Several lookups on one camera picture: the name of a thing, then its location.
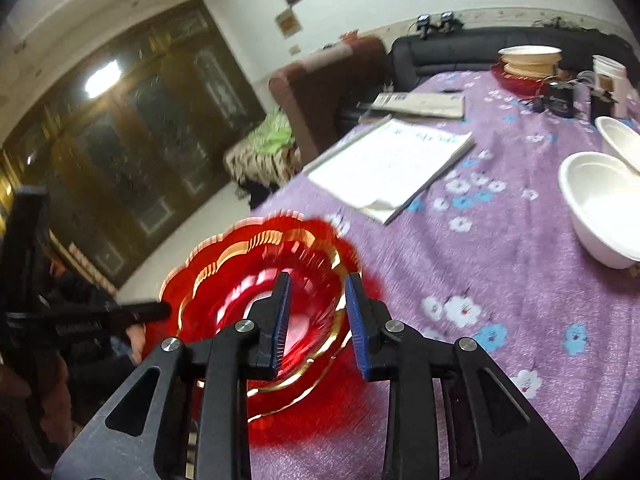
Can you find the brown armchair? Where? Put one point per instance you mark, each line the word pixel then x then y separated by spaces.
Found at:
pixel 320 90

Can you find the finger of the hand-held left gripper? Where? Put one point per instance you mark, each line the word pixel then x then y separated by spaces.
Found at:
pixel 147 311

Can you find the white jar red lid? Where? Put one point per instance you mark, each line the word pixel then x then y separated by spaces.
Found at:
pixel 610 80

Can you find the stack of beige bowls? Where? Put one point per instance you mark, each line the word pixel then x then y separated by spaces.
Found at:
pixel 530 70

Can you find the small wall plaque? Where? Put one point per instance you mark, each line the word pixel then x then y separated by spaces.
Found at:
pixel 287 22

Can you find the dark small jars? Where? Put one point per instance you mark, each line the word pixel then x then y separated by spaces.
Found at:
pixel 560 99

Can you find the white bowl with beige rim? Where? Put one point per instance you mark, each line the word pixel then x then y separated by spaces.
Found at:
pixel 530 53

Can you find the white paper pad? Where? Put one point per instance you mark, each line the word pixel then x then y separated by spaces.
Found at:
pixel 395 160

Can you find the person's left forearm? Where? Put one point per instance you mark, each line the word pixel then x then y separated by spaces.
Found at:
pixel 45 395

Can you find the green cloth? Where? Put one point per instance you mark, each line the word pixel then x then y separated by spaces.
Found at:
pixel 272 132

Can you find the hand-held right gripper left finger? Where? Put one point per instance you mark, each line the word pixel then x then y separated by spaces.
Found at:
pixel 282 320

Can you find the red gold-rimmed scalloped plate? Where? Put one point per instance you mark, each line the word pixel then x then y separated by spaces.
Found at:
pixel 235 280

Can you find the black camera gadget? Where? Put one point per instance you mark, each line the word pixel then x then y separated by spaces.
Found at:
pixel 424 25
pixel 449 21

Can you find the cream bowl on red plate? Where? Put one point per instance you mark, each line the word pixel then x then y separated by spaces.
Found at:
pixel 520 85

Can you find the dark wooden glass door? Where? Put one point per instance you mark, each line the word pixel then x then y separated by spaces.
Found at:
pixel 140 135

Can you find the purple floral tablecloth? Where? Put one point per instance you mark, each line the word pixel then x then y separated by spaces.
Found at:
pixel 475 270

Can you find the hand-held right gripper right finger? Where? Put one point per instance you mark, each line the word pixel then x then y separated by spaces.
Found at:
pixel 357 325

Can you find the black sofa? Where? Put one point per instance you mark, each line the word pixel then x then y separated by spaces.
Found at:
pixel 450 55

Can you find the wall switch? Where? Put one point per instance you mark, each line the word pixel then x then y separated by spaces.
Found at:
pixel 295 50

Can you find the striped brown blanket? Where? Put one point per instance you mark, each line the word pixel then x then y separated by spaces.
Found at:
pixel 250 162

